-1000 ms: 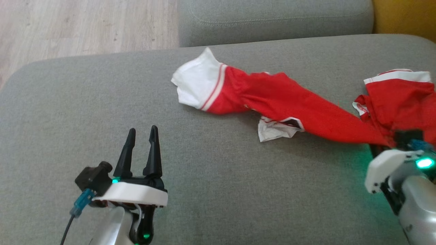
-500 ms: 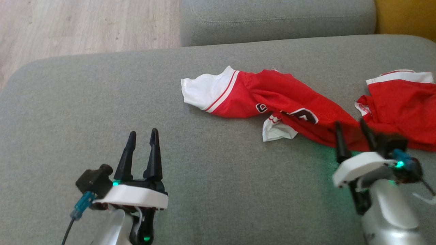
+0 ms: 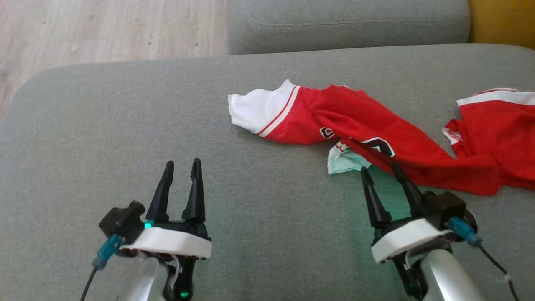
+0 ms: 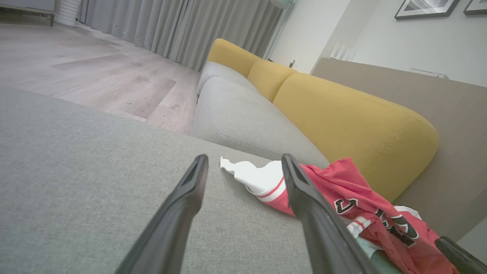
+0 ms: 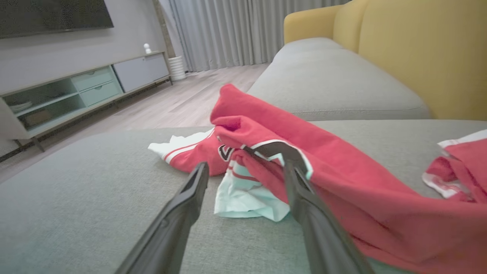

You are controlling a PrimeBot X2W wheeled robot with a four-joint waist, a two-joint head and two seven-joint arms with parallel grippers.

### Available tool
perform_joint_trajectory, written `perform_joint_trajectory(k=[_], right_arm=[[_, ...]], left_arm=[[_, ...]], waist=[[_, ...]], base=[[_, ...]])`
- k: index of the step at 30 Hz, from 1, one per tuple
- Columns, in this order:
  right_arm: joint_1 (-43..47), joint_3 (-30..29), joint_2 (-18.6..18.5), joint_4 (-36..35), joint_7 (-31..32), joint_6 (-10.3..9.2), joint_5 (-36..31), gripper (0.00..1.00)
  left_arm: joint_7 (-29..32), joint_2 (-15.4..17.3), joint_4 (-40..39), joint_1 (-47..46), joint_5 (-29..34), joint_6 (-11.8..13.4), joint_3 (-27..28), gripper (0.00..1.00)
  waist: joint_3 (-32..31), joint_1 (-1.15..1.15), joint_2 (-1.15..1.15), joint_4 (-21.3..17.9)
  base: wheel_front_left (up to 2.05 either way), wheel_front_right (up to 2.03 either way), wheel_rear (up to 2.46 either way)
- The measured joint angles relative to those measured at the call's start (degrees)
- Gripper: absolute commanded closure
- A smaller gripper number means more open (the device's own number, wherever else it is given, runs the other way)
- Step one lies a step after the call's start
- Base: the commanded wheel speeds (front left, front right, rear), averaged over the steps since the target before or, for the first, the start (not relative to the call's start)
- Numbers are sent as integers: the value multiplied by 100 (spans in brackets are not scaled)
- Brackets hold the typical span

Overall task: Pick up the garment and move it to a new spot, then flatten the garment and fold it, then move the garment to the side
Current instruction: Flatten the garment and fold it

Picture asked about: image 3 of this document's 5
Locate yellow cushion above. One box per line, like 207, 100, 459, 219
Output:
468, 0, 535, 51

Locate right cable with blue plug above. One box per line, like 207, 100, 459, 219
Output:
447, 217, 521, 301

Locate red t-shirt white sleeves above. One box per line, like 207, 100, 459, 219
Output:
228, 79, 502, 196

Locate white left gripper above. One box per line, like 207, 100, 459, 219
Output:
120, 158, 213, 300

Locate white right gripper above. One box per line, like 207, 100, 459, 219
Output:
361, 162, 452, 300

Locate left cable with blue plug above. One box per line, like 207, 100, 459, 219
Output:
79, 234, 124, 301

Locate large grey sofa seat cushion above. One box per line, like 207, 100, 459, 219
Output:
0, 44, 535, 301

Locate small grey sofa cushion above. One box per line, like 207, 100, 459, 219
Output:
227, 0, 472, 56

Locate cable with blue plug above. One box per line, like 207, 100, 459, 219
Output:
79, 234, 124, 301
447, 217, 521, 301

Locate red basketball shorts white stripe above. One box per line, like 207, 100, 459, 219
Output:
442, 88, 535, 191

